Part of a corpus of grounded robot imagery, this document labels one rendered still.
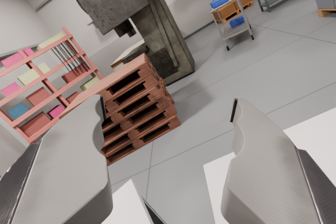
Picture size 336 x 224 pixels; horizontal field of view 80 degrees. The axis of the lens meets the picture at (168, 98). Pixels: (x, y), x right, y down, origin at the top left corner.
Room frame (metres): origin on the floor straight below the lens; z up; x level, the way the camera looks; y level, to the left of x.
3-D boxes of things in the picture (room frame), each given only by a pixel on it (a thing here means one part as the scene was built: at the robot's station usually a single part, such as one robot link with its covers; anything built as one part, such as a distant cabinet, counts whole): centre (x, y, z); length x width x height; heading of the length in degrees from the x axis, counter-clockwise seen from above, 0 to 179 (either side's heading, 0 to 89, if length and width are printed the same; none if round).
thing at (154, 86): (2.79, 0.59, 0.46); 1.29 x 0.89 x 0.92; 84
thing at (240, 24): (4.00, -1.93, 0.48); 1.01 x 0.59 x 0.95; 154
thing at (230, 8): (6.42, -3.22, 0.32); 1.16 x 0.88 x 0.65; 77
